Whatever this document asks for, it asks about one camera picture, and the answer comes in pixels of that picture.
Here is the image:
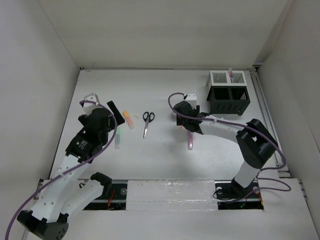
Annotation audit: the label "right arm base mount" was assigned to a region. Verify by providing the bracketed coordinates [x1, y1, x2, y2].
[212, 180, 264, 210]

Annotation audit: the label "red pen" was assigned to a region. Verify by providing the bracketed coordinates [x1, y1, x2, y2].
[228, 68, 233, 79]

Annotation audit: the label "purple highlighter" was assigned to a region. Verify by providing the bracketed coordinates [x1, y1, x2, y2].
[187, 131, 194, 150]

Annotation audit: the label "green highlighter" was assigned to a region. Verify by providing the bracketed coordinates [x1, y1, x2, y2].
[114, 126, 121, 150]

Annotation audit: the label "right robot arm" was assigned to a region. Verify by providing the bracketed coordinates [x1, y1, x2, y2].
[173, 100, 278, 197]

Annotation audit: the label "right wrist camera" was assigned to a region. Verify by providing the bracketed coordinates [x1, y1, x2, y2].
[184, 93, 197, 109]

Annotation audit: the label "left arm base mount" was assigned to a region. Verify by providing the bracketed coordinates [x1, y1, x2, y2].
[84, 172, 128, 211]

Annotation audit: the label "white organizer box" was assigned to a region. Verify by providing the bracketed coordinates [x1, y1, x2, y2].
[205, 70, 247, 88]

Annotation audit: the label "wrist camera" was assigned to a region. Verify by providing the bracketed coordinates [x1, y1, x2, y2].
[80, 93, 100, 116]
[184, 93, 197, 109]

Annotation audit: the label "black organizer box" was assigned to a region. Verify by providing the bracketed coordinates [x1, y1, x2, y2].
[206, 86, 251, 116]

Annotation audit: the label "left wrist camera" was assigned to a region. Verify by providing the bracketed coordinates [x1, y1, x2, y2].
[80, 93, 100, 116]

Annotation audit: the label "orange highlighter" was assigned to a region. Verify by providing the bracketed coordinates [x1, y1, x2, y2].
[122, 110, 135, 130]

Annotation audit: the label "black handled scissors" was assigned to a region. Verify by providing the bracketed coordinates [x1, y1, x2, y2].
[142, 111, 155, 138]

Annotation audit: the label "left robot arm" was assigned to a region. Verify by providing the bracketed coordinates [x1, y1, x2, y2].
[16, 100, 125, 240]

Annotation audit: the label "aluminium rail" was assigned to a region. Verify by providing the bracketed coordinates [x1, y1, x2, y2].
[248, 67, 291, 179]

